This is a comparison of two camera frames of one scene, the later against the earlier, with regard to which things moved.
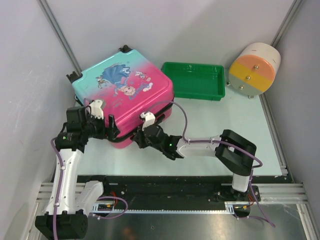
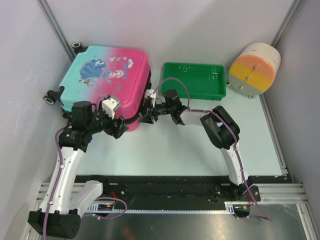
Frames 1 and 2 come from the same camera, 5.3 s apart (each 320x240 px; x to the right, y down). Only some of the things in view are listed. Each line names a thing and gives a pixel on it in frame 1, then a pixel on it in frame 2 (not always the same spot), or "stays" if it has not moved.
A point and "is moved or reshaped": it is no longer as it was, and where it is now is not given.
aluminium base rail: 178,194 stays
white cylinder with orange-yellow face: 253,70 stays
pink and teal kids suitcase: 128,84 is moved or reshaped
